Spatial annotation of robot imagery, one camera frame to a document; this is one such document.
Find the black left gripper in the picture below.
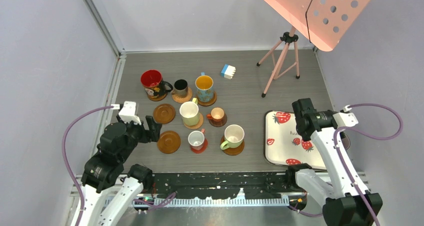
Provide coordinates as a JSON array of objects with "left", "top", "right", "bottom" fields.
[{"left": 118, "top": 112, "right": 162, "bottom": 161}]

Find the pale yellow green mug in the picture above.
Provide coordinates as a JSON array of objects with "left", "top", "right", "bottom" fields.
[{"left": 179, "top": 98, "right": 200, "bottom": 127}]

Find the grey purple mug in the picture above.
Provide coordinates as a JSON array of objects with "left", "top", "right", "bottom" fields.
[{"left": 340, "top": 132, "right": 351, "bottom": 150}]

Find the small white cup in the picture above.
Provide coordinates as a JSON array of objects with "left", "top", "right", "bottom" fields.
[{"left": 187, "top": 128, "right": 206, "bottom": 152}]

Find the woven rattan coaster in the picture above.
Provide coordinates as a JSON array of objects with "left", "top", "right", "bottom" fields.
[
  {"left": 184, "top": 113, "right": 204, "bottom": 130},
  {"left": 172, "top": 87, "right": 193, "bottom": 104}
]

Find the black small cup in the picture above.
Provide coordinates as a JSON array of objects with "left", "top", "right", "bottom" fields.
[{"left": 171, "top": 79, "right": 188, "bottom": 98}]

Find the black floral mug red inside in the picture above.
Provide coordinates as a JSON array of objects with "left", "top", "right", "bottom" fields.
[{"left": 140, "top": 69, "right": 174, "bottom": 97}]

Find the red apple paper coaster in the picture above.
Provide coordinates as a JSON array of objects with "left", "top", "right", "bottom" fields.
[{"left": 190, "top": 139, "right": 209, "bottom": 154}]

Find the small orange cup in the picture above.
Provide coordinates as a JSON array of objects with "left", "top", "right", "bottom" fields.
[{"left": 206, "top": 107, "right": 226, "bottom": 125}]

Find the blue butterfly plate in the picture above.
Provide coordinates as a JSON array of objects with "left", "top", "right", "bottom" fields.
[{"left": 195, "top": 72, "right": 214, "bottom": 103}]

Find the cream green mug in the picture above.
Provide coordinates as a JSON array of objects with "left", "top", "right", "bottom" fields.
[{"left": 220, "top": 124, "right": 245, "bottom": 150}]

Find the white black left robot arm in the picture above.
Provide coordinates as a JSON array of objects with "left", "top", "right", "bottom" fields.
[{"left": 72, "top": 115, "right": 162, "bottom": 226}]

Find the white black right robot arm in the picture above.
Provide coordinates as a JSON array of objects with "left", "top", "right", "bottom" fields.
[{"left": 284, "top": 98, "right": 383, "bottom": 226}]

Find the white tray black rim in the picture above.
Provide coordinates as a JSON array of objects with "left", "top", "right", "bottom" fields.
[{"left": 264, "top": 110, "right": 326, "bottom": 171}]

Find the blue white toy block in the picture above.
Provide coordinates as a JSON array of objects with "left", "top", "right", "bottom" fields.
[{"left": 220, "top": 64, "right": 236, "bottom": 80}]

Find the pink music stand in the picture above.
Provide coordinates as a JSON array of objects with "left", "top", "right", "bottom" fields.
[{"left": 256, "top": 0, "right": 371, "bottom": 97}]

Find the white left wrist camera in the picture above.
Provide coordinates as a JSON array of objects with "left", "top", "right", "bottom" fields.
[{"left": 111, "top": 101, "right": 142, "bottom": 125}]

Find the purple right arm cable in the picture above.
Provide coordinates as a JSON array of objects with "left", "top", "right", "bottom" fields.
[{"left": 288, "top": 103, "right": 404, "bottom": 226}]

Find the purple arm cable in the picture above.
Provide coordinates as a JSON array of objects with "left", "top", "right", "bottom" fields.
[
  {"left": 288, "top": 103, "right": 404, "bottom": 226},
  {"left": 61, "top": 105, "right": 178, "bottom": 226}
]

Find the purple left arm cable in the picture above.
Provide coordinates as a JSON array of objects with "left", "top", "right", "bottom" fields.
[{"left": 61, "top": 105, "right": 178, "bottom": 226}]

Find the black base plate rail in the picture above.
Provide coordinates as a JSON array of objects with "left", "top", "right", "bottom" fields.
[{"left": 70, "top": 171, "right": 332, "bottom": 215}]

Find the aluminium frame post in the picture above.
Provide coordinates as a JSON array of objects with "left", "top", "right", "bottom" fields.
[{"left": 83, "top": 0, "right": 126, "bottom": 58}]

